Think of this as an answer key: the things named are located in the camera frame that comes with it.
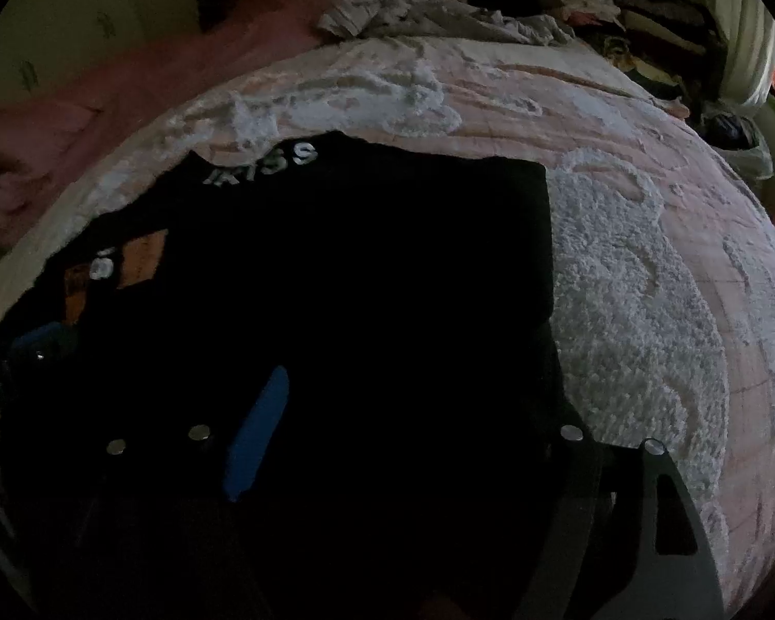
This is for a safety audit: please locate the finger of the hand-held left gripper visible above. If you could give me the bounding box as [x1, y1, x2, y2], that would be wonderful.
[0, 321, 66, 401]

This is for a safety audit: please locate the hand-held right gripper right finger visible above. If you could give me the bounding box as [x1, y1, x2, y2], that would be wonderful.
[523, 424, 728, 620]

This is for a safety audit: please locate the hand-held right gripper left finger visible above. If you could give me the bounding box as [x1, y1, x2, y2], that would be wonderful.
[71, 365, 291, 620]

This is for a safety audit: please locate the black garment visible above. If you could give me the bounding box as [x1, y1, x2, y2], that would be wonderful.
[0, 131, 595, 620]

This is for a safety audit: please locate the pile of clothes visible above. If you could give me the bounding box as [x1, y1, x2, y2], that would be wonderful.
[536, 0, 724, 118]

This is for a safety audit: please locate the pink white tufted blanket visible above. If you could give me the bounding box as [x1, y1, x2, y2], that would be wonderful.
[0, 35, 775, 620]

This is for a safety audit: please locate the pink comforter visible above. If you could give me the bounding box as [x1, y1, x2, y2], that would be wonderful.
[0, 0, 337, 253]

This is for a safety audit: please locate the plastic bag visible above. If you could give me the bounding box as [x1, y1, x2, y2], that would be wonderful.
[701, 100, 775, 182]

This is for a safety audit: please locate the white striped garment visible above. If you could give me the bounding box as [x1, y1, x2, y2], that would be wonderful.
[316, 0, 392, 40]

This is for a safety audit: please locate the white dotted cloth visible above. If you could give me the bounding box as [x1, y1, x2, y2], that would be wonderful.
[362, 0, 576, 46]

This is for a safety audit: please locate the white curtain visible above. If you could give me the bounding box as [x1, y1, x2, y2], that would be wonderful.
[707, 0, 775, 112]

